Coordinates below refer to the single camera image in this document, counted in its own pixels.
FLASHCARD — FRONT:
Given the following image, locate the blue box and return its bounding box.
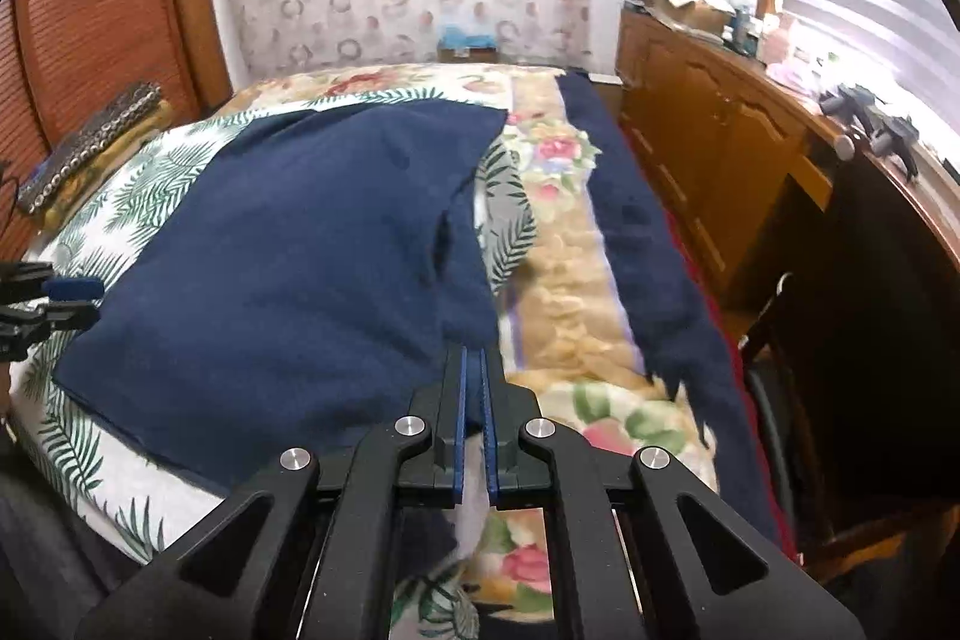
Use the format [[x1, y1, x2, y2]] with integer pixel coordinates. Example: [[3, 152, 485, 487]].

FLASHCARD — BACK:
[[437, 21, 500, 62]]

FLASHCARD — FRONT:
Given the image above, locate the wooden cabinet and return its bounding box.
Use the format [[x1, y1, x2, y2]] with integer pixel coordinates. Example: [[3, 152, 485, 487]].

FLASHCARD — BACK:
[[615, 6, 960, 357]]

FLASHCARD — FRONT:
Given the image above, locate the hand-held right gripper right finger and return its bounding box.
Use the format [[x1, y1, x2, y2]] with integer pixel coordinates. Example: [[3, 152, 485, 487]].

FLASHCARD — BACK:
[[478, 346, 863, 640]]

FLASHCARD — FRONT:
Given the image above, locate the black gadget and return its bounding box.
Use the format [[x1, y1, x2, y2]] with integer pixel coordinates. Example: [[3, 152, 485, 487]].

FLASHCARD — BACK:
[[862, 115, 922, 182], [817, 81, 883, 140]]

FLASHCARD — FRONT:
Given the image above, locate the pink jar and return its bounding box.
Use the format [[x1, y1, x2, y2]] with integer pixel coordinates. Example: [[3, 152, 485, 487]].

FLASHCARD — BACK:
[[765, 14, 800, 68]]

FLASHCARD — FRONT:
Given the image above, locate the leaf-print bed sheet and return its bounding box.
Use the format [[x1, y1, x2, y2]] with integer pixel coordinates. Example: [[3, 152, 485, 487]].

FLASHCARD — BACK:
[[11, 106, 538, 640]]

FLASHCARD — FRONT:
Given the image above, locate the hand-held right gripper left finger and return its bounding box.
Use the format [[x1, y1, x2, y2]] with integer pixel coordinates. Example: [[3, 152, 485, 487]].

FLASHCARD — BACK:
[[75, 346, 471, 640]]

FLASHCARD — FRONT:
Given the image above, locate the golden sunflower folded cloth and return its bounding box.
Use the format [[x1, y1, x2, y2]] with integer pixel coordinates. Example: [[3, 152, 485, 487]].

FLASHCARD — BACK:
[[37, 106, 175, 230]]

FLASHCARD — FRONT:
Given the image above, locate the cardboard box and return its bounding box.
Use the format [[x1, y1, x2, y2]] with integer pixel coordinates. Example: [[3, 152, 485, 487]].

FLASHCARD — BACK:
[[649, 0, 737, 35]]

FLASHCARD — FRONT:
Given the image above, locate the floral blanket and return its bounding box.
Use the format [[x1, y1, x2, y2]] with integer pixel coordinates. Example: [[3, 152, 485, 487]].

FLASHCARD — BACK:
[[232, 62, 722, 627]]

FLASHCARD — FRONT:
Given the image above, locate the dark patterned folded cloth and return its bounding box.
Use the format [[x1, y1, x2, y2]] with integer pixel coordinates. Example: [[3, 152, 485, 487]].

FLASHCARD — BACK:
[[19, 81, 164, 214]]

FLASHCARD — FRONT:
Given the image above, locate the navy blanket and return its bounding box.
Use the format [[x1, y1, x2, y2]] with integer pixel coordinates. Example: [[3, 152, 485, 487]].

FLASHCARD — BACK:
[[559, 72, 782, 540]]

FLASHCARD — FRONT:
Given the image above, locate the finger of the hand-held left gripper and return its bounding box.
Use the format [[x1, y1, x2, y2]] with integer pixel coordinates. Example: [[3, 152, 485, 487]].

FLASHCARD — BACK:
[[0, 304, 103, 360], [0, 263, 104, 304]]

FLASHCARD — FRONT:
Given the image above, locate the dark wooden chair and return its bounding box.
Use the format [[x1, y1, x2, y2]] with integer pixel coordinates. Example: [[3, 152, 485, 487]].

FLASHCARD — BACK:
[[739, 271, 960, 585]]

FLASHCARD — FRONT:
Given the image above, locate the dark teal bottle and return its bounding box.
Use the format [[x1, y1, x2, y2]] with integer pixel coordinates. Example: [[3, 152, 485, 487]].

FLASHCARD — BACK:
[[724, 6, 762, 56]]

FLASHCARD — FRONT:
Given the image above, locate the navy t-shirt with orange print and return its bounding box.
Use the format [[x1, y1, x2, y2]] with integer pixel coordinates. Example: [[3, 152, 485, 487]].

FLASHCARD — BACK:
[[52, 101, 509, 573]]

